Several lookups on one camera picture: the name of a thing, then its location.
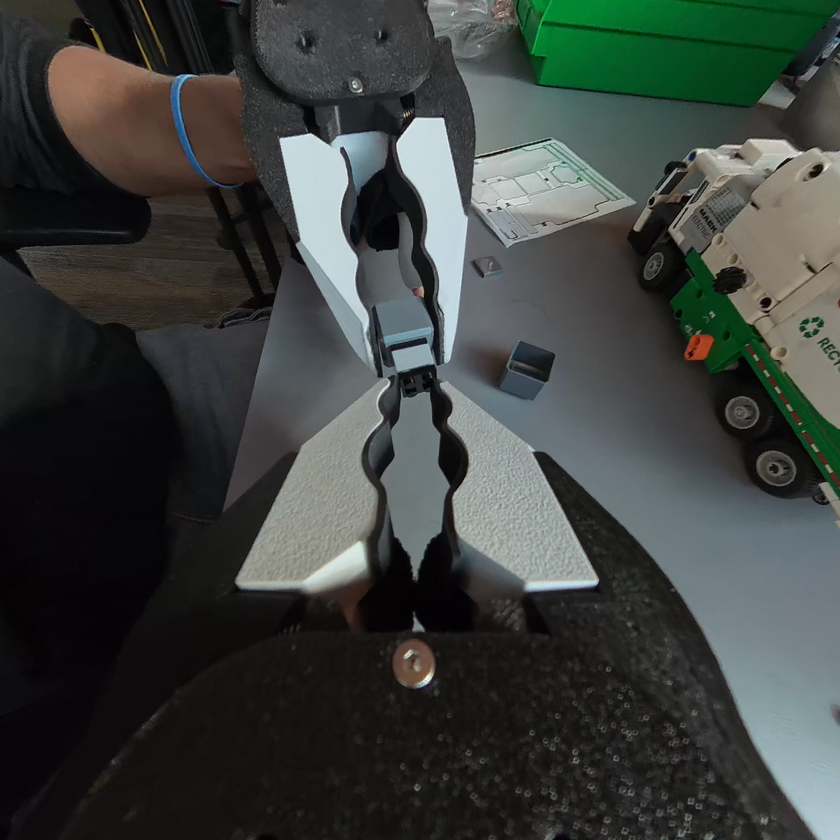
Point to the grey and black lego assembly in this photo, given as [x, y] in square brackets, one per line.
[403, 325]

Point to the person's dark top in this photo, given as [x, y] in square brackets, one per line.
[65, 492]

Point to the lego sticker sheet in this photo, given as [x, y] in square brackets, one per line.
[544, 190]

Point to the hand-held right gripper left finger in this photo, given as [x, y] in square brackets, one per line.
[315, 505]

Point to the white green lego garbage truck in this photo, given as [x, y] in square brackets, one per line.
[781, 249]

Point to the person's grey pants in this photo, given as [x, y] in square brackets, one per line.
[203, 407]

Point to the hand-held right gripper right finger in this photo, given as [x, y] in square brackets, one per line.
[518, 512]

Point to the person's left forearm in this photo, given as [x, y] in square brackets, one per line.
[118, 124]

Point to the green storage box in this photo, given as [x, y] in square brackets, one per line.
[656, 59]

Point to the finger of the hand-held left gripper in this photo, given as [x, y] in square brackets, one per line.
[318, 216]
[439, 210]

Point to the open grey lego box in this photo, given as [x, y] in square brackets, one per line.
[525, 371]

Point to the small grey lego tile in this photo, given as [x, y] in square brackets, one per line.
[487, 267]

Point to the blue wristband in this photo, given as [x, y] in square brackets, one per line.
[178, 124]

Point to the black chair armrest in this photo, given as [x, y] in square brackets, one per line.
[72, 220]

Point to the clear plastic bag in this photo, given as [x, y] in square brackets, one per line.
[472, 26]

